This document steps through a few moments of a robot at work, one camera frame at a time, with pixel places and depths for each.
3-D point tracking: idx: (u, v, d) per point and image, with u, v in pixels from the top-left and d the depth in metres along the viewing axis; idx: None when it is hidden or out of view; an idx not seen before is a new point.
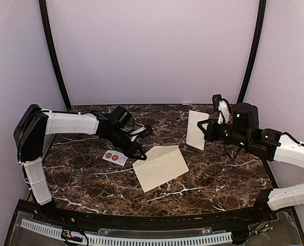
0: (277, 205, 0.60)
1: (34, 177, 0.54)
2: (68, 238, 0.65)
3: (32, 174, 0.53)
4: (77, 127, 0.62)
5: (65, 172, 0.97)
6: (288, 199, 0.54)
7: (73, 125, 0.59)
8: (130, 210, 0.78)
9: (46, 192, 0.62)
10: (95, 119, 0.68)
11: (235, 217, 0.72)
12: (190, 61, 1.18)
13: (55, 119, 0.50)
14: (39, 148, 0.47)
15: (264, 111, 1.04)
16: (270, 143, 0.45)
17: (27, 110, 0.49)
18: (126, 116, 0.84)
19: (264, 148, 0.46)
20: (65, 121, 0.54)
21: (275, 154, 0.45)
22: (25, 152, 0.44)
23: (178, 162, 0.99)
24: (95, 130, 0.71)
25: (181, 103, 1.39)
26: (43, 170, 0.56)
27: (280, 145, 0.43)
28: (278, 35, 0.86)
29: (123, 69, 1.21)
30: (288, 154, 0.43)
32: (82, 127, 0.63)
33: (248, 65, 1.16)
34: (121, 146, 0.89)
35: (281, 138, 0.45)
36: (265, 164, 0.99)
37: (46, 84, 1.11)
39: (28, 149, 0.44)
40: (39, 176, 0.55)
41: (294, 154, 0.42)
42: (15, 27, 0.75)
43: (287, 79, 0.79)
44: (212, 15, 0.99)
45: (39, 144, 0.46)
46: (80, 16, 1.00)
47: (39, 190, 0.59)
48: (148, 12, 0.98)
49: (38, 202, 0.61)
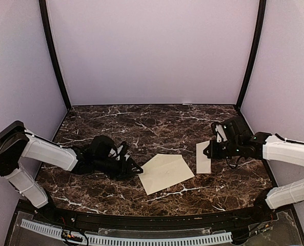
0: (276, 203, 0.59)
1: (21, 186, 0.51)
2: (68, 238, 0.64)
3: (16, 184, 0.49)
4: (56, 160, 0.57)
5: (65, 172, 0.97)
6: (284, 196, 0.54)
7: (53, 156, 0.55)
8: (130, 210, 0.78)
9: (39, 198, 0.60)
10: (74, 156, 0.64)
11: (235, 217, 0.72)
12: (190, 61, 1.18)
13: (36, 144, 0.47)
14: (11, 165, 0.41)
15: (264, 111, 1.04)
16: (256, 142, 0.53)
17: (9, 126, 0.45)
18: (105, 144, 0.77)
19: (253, 148, 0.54)
20: (45, 150, 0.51)
21: (263, 152, 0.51)
22: None
23: (181, 170, 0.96)
24: (72, 167, 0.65)
25: (181, 103, 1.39)
26: (29, 178, 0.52)
27: (265, 143, 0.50)
28: (278, 35, 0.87)
29: (124, 68, 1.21)
30: (275, 150, 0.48)
32: (60, 160, 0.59)
33: (248, 65, 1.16)
34: (110, 170, 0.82)
35: (268, 137, 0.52)
36: (265, 164, 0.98)
37: (46, 85, 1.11)
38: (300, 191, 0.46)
39: None
40: (26, 184, 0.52)
41: (278, 150, 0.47)
42: (15, 28, 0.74)
43: (287, 80, 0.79)
44: (212, 15, 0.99)
45: (12, 161, 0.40)
46: (80, 16, 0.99)
47: (29, 195, 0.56)
48: (148, 13, 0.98)
49: (36, 205, 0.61)
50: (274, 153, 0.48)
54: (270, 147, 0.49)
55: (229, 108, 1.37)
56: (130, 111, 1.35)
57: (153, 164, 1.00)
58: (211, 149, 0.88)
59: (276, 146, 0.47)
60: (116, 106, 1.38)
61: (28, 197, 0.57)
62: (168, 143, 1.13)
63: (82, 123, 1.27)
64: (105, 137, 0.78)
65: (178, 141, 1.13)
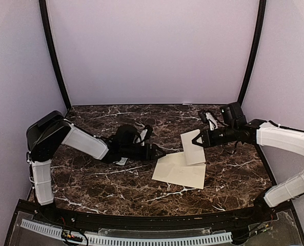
0: (274, 201, 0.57)
1: (39, 178, 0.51)
2: (68, 239, 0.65)
3: (37, 175, 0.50)
4: (88, 147, 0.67)
5: (65, 172, 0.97)
6: (281, 192, 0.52)
7: (86, 145, 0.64)
8: (130, 210, 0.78)
9: (48, 195, 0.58)
10: (104, 146, 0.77)
11: (235, 217, 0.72)
12: (190, 60, 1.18)
13: (75, 132, 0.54)
14: (51, 152, 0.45)
15: (264, 111, 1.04)
16: (251, 126, 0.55)
17: (49, 116, 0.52)
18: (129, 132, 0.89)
19: (247, 133, 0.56)
20: (80, 139, 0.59)
21: (257, 137, 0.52)
22: (38, 150, 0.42)
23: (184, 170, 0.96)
24: (101, 155, 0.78)
25: (181, 103, 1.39)
26: (50, 172, 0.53)
27: (260, 128, 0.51)
28: (278, 34, 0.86)
29: (124, 69, 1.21)
30: (267, 135, 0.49)
32: (92, 148, 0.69)
33: (248, 66, 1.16)
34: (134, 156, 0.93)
35: (262, 124, 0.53)
36: (265, 164, 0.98)
37: (46, 84, 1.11)
38: (295, 184, 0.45)
39: (41, 150, 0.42)
40: (44, 177, 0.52)
41: (271, 136, 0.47)
42: (15, 28, 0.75)
43: (288, 79, 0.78)
44: (211, 15, 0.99)
45: (52, 148, 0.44)
46: (80, 16, 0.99)
47: (40, 191, 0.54)
48: (147, 12, 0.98)
49: (39, 202, 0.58)
50: (267, 137, 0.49)
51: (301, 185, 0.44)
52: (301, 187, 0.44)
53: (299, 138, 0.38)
54: (263, 132, 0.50)
55: None
56: (130, 111, 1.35)
57: (156, 164, 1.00)
58: (208, 138, 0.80)
59: (269, 131, 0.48)
60: (116, 107, 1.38)
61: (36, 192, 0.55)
62: (168, 143, 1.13)
63: (82, 123, 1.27)
64: (128, 127, 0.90)
65: (178, 141, 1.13)
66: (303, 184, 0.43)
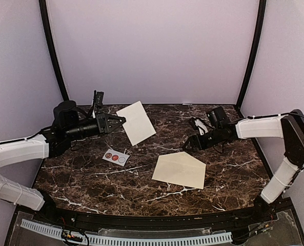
0: (270, 196, 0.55)
1: (12, 197, 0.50)
2: (68, 238, 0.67)
3: (4, 198, 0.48)
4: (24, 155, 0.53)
5: (65, 172, 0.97)
6: (275, 184, 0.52)
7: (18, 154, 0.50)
8: (130, 210, 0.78)
9: (34, 200, 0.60)
10: (43, 141, 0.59)
11: (235, 217, 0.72)
12: (190, 60, 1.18)
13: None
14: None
15: (264, 111, 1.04)
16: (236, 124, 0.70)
17: None
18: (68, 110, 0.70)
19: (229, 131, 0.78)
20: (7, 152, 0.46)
21: (238, 129, 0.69)
22: None
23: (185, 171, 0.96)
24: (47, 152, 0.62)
25: (181, 103, 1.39)
26: (14, 188, 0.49)
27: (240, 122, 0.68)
28: (277, 34, 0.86)
29: (124, 68, 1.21)
30: (246, 126, 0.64)
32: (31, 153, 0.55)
33: (248, 65, 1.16)
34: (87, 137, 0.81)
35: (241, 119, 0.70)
36: (266, 164, 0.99)
37: (46, 84, 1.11)
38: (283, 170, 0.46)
39: None
40: (14, 194, 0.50)
41: (250, 125, 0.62)
42: (14, 29, 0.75)
43: (288, 79, 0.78)
44: (212, 15, 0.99)
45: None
46: (80, 15, 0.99)
47: (24, 202, 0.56)
48: (148, 13, 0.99)
49: (36, 208, 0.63)
50: (247, 127, 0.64)
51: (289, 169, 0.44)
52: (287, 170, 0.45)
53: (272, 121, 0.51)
54: (242, 124, 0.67)
55: (229, 108, 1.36)
56: None
57: (156, 164, 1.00)
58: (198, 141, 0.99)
59: (247, 123, 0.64)
60: (116, 107, 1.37)
61: (25, 203, 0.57)
62: (168, 142, 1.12)
63: None
64: (61, 107, 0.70)
65: (178, 141, 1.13)
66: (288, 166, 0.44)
